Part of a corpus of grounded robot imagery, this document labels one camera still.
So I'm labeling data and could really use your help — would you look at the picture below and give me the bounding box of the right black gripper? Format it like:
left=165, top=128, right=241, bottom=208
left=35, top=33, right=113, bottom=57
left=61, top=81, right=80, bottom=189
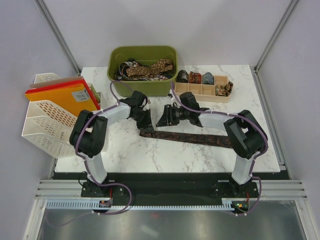
left=156, top=104, right=190, bottom=127

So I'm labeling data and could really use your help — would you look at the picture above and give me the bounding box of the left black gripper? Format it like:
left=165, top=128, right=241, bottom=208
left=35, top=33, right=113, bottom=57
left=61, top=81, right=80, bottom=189
left=131, top=108, right=155, bottom=134

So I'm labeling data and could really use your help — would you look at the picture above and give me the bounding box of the dark paisley tie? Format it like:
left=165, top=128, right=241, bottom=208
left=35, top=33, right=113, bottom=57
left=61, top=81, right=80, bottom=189
left=139, top=131, right=233, bottom=149

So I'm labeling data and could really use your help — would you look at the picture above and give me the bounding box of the gold floral tie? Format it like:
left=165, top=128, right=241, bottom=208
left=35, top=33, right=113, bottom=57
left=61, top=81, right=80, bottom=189
left=215, top=81, right=234, bottom=97

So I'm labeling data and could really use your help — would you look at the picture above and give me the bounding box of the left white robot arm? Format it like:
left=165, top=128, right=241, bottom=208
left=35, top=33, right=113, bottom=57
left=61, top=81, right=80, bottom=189
left=69, top=90, right=155, bottom=197

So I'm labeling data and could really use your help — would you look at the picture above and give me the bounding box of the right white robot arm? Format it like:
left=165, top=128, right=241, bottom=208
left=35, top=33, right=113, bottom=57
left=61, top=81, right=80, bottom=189
left=156, top=92, right=269, bottom=197

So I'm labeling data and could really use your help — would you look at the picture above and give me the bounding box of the pile of ties in bin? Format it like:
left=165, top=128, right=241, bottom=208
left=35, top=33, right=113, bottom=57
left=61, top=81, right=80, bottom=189
left=114, top=58, right=175, bottom=81

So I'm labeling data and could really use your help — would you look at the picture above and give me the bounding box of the black rolled tie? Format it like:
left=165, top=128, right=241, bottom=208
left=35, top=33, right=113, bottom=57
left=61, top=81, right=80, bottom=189
left=176, top=69, right=189, bottom=83

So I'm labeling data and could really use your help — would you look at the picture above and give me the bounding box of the wooden divided tray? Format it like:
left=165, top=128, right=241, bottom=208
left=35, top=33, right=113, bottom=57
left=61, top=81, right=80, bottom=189
left=173, top=75, right=231, bottom=103

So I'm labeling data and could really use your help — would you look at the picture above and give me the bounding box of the green plastic bin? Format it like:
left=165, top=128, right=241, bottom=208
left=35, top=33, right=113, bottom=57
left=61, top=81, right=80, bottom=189
left=107, top=45, right=178, bottom=97

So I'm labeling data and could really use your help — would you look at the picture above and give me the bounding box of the red rolled tie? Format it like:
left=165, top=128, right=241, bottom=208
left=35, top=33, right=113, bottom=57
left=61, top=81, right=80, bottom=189
left=189, top=71, right=202, bottom=84

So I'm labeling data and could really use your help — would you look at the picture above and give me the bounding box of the brown patterned tie in bin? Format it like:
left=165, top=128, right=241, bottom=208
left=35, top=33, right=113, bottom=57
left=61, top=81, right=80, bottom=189
left=124, top=58, right=175, bottom=78

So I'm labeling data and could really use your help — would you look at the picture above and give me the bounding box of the blue grey rolled tie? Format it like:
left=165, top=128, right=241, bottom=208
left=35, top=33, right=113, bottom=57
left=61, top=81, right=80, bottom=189
left=202, top=72, right=215, bottom=85

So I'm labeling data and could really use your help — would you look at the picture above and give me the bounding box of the orange folder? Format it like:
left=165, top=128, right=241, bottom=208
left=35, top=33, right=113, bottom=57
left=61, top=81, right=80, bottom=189
left=25, top=83, right=100, bottom=117

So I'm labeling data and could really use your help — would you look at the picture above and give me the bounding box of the red folder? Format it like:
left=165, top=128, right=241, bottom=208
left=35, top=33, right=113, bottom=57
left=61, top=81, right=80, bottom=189
left=25, top=78, right=101, bottom=105

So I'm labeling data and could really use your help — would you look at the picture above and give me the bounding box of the white plastic file rack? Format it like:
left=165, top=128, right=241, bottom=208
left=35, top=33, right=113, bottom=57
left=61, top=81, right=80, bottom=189
left=22, top=73, right=103, bottom=159

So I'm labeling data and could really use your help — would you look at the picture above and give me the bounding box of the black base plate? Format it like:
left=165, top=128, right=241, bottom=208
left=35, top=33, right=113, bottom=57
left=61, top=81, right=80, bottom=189
left=52, top=171, right=261, bottom=206

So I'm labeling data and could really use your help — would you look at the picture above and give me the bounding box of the aluminium rail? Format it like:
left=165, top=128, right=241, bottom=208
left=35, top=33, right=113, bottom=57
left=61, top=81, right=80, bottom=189
left=35, top=179, right=82, bottom=200

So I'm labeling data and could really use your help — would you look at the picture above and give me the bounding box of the white slotted cable duct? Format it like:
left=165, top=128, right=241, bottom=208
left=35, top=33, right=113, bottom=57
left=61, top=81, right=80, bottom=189
left=46, top=199, right=236, bottom=211

